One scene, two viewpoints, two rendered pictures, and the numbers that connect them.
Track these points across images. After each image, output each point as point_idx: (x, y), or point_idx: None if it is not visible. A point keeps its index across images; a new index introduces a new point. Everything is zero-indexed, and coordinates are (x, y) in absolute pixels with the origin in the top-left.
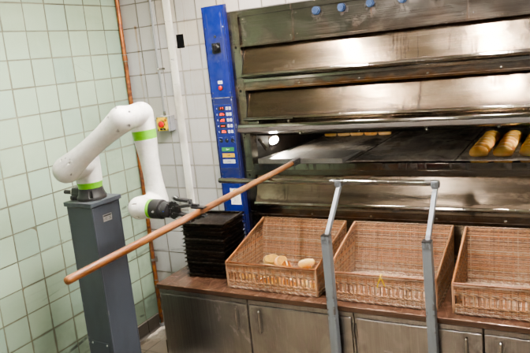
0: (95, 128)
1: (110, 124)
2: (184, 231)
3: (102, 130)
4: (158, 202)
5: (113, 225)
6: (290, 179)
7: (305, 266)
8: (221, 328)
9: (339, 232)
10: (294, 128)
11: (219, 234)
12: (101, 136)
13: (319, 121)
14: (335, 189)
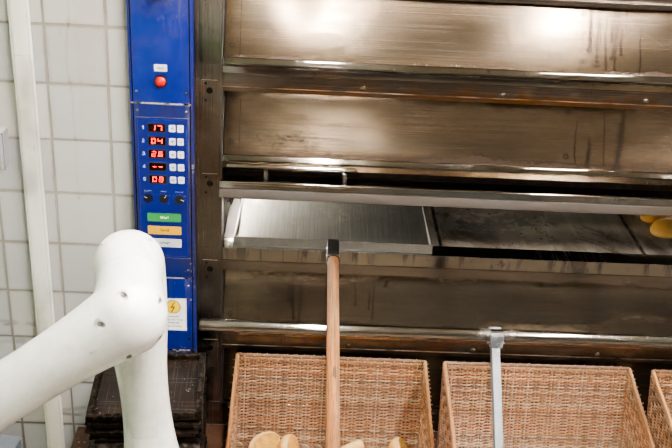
0: (46, 348)
1: (110, 346)
2: (97, 432)
3: (77, 358)
4: None
5: None
6: (387, 328)
7: None
8: None
9: (429, 395)
10: (366, 200)
11: (190, 434)
12: (72, 373)
13: (427, 189)
14: (492, 353)
